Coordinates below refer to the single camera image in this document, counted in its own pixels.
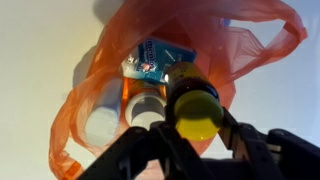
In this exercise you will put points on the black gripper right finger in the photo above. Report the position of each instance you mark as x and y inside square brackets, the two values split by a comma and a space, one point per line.
[260, 153]

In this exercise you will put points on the brown medicine bottle yellow lid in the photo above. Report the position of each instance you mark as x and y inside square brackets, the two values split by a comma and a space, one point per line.
[196, 110]

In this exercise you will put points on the blue mentos candy pack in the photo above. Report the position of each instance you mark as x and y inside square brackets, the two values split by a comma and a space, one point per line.
[156, 60]

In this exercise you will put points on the orange pill bottle white cap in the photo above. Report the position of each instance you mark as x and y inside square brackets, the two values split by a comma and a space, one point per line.
[145, 106]

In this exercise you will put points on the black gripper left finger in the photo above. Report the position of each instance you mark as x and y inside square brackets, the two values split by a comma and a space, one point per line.
[173, 150]

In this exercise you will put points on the orange plastic bag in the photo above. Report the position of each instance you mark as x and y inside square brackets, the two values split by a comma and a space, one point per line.
[133, 30]

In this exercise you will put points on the white plastic bottle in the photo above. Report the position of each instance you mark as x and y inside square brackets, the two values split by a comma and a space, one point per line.
[101, 123]

